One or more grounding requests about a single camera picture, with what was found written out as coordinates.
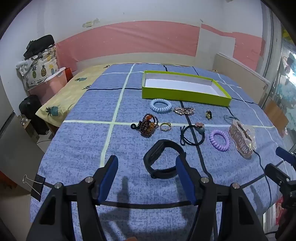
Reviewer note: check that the yellow pineapple print sheet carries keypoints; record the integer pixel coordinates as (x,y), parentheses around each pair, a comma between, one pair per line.
(67,92)

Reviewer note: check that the cardboard box with bottles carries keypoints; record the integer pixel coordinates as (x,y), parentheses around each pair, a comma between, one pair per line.
(30,129)

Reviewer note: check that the beige headboard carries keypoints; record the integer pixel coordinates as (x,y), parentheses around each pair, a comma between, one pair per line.
(240,71)

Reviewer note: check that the amber bead hair accessory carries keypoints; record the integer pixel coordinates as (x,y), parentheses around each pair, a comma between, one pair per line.
(146,128)

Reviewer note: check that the red box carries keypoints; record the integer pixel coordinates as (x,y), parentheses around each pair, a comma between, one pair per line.
(68,74)

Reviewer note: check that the black bag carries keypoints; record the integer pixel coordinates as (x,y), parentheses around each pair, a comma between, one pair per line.
(39,45)

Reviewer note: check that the glass sliding door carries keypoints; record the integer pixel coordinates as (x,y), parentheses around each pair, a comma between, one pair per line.
(286,69)

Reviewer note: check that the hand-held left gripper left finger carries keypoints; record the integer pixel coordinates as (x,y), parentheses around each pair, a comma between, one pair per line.
(108,180)

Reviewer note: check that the black wrist band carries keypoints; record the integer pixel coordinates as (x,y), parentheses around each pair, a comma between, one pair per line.
(152,153)

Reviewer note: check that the pink hair claw clip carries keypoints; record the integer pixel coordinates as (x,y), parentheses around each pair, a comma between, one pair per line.
(240,136)

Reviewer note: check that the pineapple print fabric bag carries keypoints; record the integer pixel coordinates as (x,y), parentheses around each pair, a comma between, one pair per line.
(39,67)

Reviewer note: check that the black binder clip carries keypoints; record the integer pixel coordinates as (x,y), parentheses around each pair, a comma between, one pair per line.
(38,185)

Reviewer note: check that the blue plaid bedsheet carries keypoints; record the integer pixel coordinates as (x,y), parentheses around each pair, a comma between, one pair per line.
(81,139)

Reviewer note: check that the grey refrigerator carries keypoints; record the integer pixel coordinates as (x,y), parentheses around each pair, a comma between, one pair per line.
(5,115)

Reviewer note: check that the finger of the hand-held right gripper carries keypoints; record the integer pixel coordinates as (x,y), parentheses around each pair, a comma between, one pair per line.
(282,152)
(275,172)

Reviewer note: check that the dark gold brooch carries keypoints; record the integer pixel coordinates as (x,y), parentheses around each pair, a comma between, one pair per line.
(209,115)

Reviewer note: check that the wall outlet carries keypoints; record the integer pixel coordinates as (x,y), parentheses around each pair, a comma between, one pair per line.
(89,23)

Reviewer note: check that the pink storage box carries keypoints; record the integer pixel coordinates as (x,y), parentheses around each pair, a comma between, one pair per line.
(53,85)

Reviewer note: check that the brown wooden board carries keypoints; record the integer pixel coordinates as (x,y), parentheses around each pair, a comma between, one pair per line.
(275,113)

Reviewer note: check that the black backpack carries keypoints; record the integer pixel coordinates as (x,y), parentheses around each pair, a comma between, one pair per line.
(30,106)

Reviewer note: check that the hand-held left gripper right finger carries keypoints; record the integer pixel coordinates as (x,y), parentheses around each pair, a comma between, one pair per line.
(185,180)

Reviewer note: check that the rhinestone hair clip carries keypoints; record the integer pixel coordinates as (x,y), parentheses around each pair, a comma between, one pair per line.
(182,111)

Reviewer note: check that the green cardboard box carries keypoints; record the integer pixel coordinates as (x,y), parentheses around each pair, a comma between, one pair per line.
(185,96)

